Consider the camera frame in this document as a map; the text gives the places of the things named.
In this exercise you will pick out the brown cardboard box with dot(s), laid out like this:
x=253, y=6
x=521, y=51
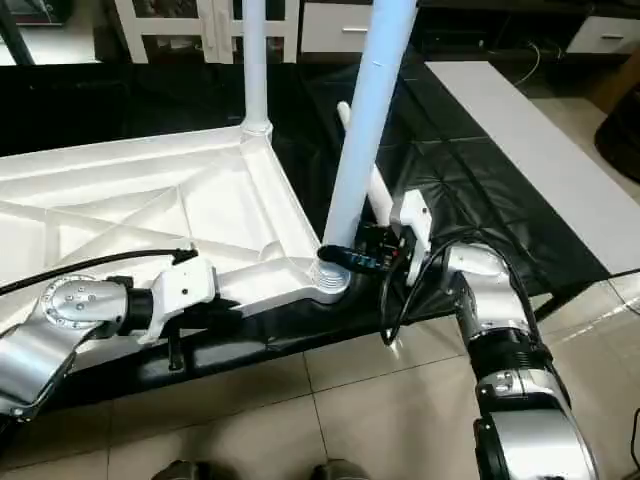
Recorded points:
x=620, y=80

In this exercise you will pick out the black right robot foot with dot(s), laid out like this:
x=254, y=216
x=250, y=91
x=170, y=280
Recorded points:
x=340, y=470

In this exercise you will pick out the white plastic table leg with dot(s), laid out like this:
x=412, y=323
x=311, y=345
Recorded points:
x=380, y=195
x=370, y=110
x=256, y=60

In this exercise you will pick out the white plastic table top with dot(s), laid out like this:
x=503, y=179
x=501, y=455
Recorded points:
x=150, y=200

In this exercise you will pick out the black work mat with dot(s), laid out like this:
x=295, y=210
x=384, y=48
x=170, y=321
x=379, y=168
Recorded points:
x=450, y=170

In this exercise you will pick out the black left robot foot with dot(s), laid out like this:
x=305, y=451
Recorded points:
x=188, y=471

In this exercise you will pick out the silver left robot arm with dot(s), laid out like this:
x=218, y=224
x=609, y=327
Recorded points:
x=50, y=340

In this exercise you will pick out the white flat board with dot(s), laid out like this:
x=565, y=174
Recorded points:
x=540, y=150

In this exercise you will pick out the black slanted pole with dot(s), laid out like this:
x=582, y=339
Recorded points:
x=18, y=35

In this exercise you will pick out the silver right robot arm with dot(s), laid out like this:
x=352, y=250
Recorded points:
x=490, y=300

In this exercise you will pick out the black robot foot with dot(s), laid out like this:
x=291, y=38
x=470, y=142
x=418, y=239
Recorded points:
x=188, y=471
x=340, y=470

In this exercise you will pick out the small white drawer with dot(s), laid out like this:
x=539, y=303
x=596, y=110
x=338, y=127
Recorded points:
x=605, y=35

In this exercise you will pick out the white glass door cabinet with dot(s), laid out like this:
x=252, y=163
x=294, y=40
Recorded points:
x=180, y=30

